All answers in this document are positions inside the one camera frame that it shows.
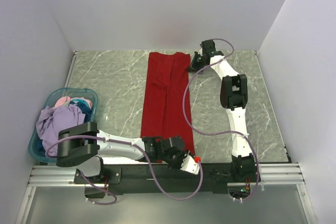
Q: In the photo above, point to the teal plastic laundry basket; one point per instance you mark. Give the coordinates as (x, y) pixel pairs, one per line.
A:
(35, 147)

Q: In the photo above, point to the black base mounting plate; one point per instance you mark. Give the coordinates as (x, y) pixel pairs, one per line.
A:
(123, 179)

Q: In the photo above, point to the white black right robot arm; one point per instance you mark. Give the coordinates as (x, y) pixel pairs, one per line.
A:
(233, 98)

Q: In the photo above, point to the pink t-shirt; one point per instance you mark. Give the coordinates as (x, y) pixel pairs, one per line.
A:
(63, 101)

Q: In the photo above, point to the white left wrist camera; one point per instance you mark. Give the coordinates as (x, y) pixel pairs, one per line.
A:
(190, 165)

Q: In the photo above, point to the lavender t-shirt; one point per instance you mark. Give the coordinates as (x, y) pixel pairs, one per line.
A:
(53, 120)

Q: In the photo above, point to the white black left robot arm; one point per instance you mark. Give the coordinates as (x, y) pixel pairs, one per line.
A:
(88, 144)

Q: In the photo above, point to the teal t-shirt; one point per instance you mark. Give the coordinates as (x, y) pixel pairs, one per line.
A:
(84, 107)

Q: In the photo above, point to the aluminium frame rail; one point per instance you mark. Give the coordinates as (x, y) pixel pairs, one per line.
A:
(270, 174)

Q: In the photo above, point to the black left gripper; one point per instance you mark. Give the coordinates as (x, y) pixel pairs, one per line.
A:
(179, 166)

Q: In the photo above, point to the red t-shirt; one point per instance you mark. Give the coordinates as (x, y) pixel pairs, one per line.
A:
(166, 108)

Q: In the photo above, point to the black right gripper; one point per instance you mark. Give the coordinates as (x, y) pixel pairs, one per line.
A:
(193, 67)

